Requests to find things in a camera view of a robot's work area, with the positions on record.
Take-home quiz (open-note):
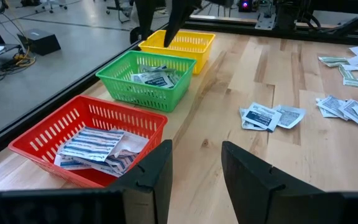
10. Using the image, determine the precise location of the yellow cable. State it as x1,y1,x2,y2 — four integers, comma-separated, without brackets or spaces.
3,0,37,68

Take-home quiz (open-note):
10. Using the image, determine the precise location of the white office chair base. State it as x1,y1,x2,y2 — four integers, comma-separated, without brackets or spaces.
34,0,68,14

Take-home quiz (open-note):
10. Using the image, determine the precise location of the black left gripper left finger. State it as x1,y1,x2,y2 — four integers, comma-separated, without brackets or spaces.
0,139,173,224

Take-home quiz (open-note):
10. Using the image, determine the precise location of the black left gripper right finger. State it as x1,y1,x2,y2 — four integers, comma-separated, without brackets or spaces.
221,141,358,224

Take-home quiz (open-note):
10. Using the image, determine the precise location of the black rolling stand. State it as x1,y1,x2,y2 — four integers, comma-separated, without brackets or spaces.
106,0,135,24

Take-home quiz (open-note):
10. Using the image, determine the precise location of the yellow plastic basket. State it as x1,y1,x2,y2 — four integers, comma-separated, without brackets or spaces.
138,29,216,75

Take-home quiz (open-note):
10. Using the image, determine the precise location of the black case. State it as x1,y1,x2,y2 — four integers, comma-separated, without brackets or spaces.
16,28,62,57

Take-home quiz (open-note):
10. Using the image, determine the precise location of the computer tower with blue lights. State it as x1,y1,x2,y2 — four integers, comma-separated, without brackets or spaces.
238,0,254,12

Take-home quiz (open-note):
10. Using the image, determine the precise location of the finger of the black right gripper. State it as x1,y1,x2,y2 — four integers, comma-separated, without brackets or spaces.
163,0,202,48
135,0,157,41

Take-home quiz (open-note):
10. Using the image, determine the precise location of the blue striped bandage packet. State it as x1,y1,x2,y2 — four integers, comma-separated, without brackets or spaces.
109,129,150,159
59,126,126,162
53,154,91,171
103,151,139,178

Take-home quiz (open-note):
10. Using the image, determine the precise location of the grey mounting plate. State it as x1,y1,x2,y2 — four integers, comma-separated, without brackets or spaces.
255,12,277,31

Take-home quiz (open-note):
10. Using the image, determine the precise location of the red plastic basket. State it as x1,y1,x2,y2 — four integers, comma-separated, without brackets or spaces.
7,95,169,189

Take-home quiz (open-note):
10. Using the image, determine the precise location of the green plastic basket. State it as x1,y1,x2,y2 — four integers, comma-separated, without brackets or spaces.
95,50,198,113

